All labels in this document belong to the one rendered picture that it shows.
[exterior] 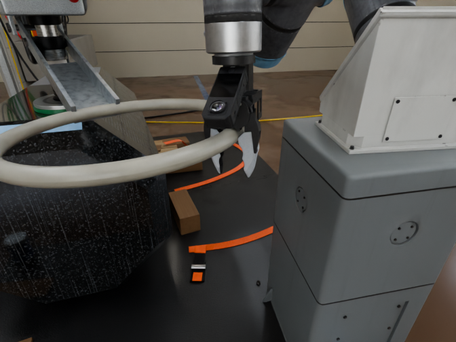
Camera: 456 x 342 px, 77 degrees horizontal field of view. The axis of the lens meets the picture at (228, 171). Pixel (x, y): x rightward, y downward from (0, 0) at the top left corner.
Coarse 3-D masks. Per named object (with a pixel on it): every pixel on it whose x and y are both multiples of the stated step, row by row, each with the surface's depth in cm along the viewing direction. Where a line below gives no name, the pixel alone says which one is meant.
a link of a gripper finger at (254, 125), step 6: (252, 114) 47; (252, 120) 47; (258, 120) 48; (246, 126) 48; (252, 126) 48; (258, 126) 47; (252, 132) 48; (258, 132) 48; (252, 138) 49; (258, 138) 48; (258, 144) 49
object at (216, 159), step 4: (212, 128) 51; (220, 128) 51; (212, 132) 51; (216, 132) 51; (216, 156) 53; (220, 156) 52; (212, 160) 54; (216, 160) 53; (220, 160) 53; (216, 164) 54; (220, 164) 54; (216, 168) 55; (220, 168) 54; (220, 172) 55
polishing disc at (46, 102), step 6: (42, 96) 109; (48, 96) 109; (36, 102) 101; (42, 102) 101; (48, 102) 101; (54, 102) 101; (60, 102) 101; (42, 108) 98; (48, 108) 98; (54, 108) 98; (60, 108) 98
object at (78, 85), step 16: (32, 48) 93; (48, 64) 83; (64, 64) 94; (80, 64) 94; (48, 80) 86; (64, 80) 87; (80, 80) 88; (96, 80) 84; (64, 96) 72; (80, 96) 82; (96, 96) 83; (112, 96) 77
